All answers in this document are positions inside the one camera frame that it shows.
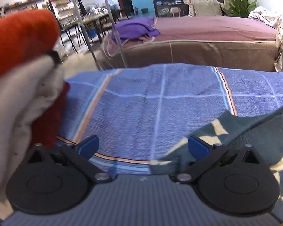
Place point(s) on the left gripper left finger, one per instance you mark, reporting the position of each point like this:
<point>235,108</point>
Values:
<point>79,155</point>

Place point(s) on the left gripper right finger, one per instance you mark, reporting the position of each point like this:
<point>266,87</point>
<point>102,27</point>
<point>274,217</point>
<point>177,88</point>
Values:
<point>206,157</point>

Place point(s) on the green cream checkered sweater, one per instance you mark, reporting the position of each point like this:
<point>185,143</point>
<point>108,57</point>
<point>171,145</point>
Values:
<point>244,188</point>

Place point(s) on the dark red folded garment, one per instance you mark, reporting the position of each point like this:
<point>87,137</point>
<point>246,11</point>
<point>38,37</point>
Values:
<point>46,127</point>

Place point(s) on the blue plaid bedsheet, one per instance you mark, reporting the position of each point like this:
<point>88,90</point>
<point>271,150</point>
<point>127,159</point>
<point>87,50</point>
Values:
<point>139,114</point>

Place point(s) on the beige folded sweater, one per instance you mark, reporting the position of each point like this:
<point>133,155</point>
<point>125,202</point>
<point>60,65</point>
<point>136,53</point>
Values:
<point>26,92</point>

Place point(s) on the dark dining table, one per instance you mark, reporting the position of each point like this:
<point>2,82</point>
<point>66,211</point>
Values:
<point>96,26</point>

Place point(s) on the orange folded sweater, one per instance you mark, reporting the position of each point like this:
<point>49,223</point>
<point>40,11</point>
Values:
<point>26,35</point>

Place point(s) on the purple garment on bed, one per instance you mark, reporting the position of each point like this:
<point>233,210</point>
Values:
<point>136,28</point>

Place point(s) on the green potted plant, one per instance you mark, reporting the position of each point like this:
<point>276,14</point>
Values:
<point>239,8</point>

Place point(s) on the floral cream duvet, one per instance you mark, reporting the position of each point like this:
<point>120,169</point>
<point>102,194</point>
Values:
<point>275,20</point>

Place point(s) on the wall shelves with small items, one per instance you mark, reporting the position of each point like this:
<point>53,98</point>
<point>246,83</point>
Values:
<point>61,9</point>

